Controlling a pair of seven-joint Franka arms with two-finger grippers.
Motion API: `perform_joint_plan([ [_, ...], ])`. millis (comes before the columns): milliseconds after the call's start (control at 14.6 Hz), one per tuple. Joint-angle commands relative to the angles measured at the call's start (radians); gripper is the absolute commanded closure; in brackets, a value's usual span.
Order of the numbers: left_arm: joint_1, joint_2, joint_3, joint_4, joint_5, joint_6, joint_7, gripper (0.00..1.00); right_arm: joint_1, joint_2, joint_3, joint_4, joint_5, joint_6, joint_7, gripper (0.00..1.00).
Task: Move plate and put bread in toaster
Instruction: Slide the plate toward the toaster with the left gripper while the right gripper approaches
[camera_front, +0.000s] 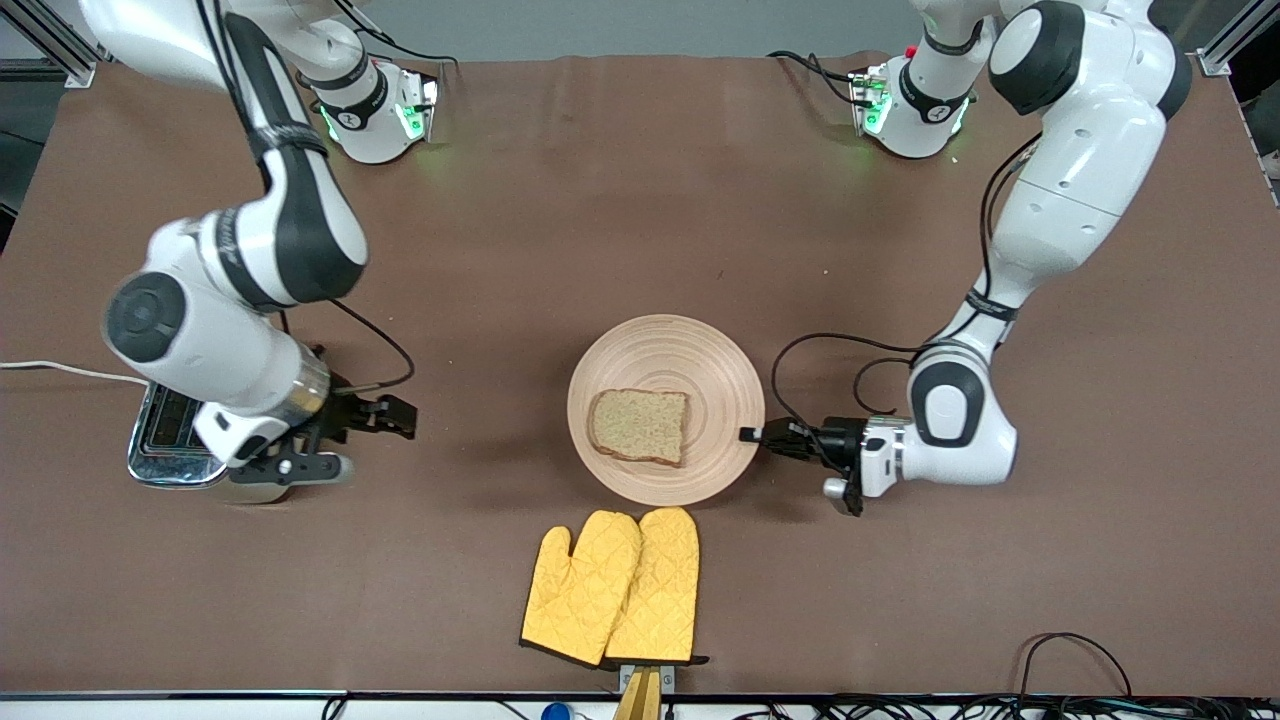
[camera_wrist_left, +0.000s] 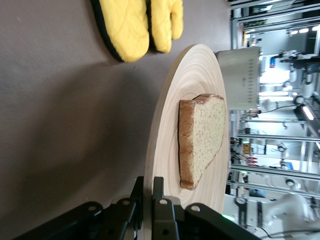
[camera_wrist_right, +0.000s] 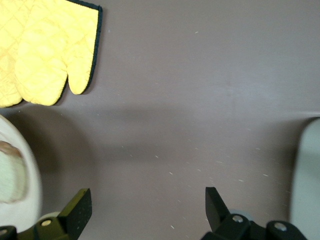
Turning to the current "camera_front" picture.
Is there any wooden stick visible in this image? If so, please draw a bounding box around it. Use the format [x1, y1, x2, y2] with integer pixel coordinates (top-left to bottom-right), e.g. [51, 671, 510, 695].
[613, 668, 663, 720]

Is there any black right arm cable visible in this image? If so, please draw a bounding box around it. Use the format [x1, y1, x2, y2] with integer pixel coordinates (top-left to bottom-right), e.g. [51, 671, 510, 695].
[195, 0, 417, 393]

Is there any brown bread slice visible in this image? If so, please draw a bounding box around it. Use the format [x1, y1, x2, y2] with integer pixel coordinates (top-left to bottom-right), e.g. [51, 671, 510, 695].
[587, 388, 690, 468]

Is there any black cable bundle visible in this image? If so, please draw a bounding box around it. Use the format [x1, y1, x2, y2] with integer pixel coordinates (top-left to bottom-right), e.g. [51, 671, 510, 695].
[720, 693, 1280, 720]

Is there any black looped cable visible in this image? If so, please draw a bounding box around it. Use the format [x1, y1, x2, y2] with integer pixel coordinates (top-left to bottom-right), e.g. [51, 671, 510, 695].
[1018, 632, 1134, 701]

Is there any white toaster power cord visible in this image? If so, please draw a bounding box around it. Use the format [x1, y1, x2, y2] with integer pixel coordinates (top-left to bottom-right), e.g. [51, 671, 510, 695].
[0, 360, 149, 387]

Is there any aluminium frame profile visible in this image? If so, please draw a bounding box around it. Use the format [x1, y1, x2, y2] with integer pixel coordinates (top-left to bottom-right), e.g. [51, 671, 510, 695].
[0, 0, 101, 89]
[1195, 0, 1280, 78]

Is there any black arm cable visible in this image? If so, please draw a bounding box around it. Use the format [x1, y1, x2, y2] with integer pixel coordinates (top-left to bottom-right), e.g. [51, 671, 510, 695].
[195, 0, 417, 393]
[768, 133, 1043, 442]

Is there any yellow quilted oven mitt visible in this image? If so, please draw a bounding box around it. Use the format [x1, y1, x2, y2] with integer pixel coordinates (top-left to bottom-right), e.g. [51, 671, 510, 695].
[520, 510, 643, 669]
[603, 505, 711, 668]

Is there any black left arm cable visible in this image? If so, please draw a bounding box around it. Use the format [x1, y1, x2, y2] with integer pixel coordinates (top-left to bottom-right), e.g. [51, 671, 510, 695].
[768, 133, 1043, 442]

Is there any round wooden plate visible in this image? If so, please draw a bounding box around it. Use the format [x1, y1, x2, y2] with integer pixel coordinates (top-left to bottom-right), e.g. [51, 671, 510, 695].
[567, 314, 767, 507]

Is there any black left base cable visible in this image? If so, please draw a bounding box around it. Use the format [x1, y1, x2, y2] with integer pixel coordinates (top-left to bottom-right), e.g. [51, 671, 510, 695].
[767, 49, 863, 107]

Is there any black base cable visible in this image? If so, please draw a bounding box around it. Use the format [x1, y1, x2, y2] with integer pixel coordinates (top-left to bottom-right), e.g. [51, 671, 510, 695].
[330, 0, 461, 73]
[767, 49, 863, 107]

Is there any small metal bracket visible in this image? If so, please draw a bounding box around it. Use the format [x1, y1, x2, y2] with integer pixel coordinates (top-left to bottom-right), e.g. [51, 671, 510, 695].
[619, 663, 677, 696]

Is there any cream and chrome toaster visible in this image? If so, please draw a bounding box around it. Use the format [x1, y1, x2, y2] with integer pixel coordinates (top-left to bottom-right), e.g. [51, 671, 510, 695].
[127, 383, 301, 505]

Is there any black right base cable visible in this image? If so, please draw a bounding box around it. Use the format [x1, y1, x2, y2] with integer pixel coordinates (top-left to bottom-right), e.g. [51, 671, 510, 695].
[330, 0, 461, 73]

